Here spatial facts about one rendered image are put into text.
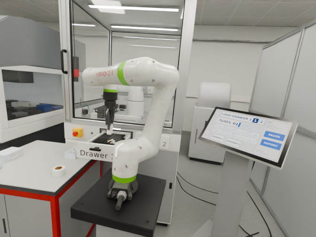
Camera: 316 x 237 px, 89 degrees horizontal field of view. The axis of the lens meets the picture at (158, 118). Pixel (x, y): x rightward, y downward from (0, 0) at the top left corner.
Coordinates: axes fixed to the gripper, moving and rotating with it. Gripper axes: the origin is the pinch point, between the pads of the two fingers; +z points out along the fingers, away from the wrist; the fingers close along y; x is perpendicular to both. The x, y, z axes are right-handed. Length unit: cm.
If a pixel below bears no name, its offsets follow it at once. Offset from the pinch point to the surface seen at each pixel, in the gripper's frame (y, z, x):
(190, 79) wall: -333, -53, 85
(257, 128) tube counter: 0, -11, 97
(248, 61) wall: -320, -103, 215
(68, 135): -23, 17, -46
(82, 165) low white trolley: 10.4, 24.2, -14.6
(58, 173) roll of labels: 25.3, 22.2, -20.6
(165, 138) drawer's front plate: -20.4, 9.0, 38.8
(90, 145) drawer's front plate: 10.9, 8.5, -8.8
